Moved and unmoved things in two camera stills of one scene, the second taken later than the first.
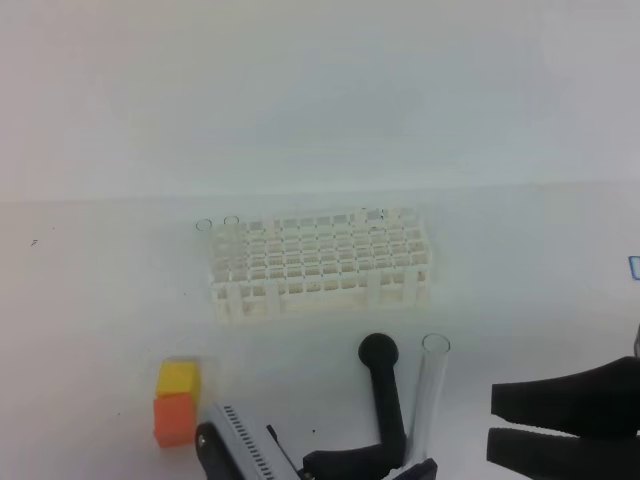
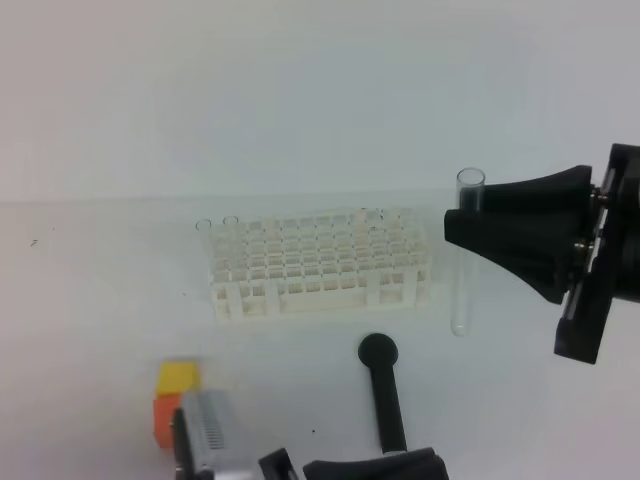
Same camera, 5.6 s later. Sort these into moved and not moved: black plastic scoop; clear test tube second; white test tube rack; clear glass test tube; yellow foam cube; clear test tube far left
Moved: clear glass test tube
Not moved: white test tube rack; yellow foam cube; clear test tube second; black plastic scoop; clear test tube far left
